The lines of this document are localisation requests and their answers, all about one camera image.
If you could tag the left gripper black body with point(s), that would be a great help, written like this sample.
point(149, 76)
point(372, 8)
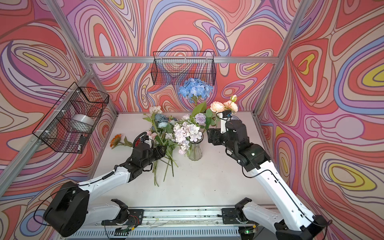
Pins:
point(152, 156)

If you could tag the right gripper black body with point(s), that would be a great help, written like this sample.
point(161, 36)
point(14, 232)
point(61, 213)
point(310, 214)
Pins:
point(220, 138)

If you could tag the orange artificial daisy flower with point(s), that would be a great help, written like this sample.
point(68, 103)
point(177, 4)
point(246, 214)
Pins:
point(120, 140)

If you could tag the cream pink rose stem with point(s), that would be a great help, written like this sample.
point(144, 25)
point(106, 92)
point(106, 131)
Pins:
point(216, 108)

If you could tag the purple allium flower stem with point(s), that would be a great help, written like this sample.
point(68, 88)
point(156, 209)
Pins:
point(200, 118)

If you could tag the clear glass vase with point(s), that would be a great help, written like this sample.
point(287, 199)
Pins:
point(195, 153)

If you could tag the pale pink hydrangea bunch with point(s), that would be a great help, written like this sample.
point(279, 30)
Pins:
point(186, 131)

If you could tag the blue hydrangea stem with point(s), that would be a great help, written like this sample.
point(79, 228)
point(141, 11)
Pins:
point(195, 90)

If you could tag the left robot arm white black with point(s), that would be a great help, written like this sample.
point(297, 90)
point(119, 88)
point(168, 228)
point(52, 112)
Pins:
point(72, 205)

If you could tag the lilac white flower bunch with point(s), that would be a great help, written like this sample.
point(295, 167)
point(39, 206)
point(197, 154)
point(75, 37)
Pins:
point(161, 134)

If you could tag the teal hydrangea stem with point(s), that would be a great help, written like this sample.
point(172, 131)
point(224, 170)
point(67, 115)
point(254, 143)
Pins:
point(162, 121)

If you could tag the small black device in basket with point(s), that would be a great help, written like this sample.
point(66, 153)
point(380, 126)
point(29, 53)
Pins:
point(81, 143)

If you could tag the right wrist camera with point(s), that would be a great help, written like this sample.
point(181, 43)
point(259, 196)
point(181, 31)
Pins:
point(226, 114)

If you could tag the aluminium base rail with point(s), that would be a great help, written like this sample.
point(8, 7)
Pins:
point(189, 222)

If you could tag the black wire basket left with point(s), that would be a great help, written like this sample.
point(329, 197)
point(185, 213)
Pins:
point(78, 112)

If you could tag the black wire basket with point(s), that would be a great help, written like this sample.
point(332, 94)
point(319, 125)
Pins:
point(78, 112)
point(176, 67)

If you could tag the black wire basket back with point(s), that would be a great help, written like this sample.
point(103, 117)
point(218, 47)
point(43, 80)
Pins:
point(176, 67)

